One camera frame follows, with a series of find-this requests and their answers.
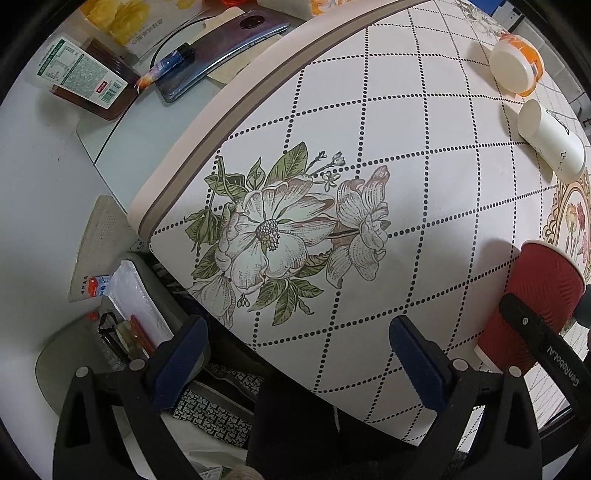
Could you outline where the brown packet with white label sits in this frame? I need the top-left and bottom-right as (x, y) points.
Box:
(35, 37), (140, 121)

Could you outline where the dark cloth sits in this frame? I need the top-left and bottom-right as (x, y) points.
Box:
(247, 369), (467, 480)

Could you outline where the white paper cup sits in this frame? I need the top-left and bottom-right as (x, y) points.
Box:
(517, 99), (587, 184)

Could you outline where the red ribbed paper cup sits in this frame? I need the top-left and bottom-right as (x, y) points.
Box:
(475, 239), (586, 376)

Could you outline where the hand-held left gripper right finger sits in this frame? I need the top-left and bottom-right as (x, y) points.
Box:
(389, 316), (544, 480)

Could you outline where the orange and white cup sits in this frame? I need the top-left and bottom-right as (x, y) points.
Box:
(489, 32), (546, 97)

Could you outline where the floral dotted diamond tablecloth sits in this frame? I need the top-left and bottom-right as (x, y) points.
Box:
(128, 0), (578, 448)

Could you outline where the purple smartphone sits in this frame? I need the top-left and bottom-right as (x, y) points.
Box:
(157, 9), (291, 103)

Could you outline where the white mesh pad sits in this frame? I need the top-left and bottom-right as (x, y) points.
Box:
(69, 195), (136, 304)

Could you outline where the grey open bag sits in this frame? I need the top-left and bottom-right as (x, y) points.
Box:
(98, 251), (259, 370)

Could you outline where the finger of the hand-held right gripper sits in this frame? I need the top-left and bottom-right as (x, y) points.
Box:
(499, 294), (583, 403)

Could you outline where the blue and orange lighter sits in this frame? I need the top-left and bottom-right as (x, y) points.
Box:
(135, 43), (195, 91)

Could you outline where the yellow flower printed packet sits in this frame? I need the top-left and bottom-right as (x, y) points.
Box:
(85, 0), (180, 48)

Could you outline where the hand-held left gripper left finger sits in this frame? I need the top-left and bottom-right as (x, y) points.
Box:
(52, 316), (209, 480)

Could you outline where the grid patterned floral tablecloth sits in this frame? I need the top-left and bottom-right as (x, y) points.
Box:
(455, 0), (591, 416)

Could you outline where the black and white patterned cloth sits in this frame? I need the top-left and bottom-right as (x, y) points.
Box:
(173, 362), (262, 446)

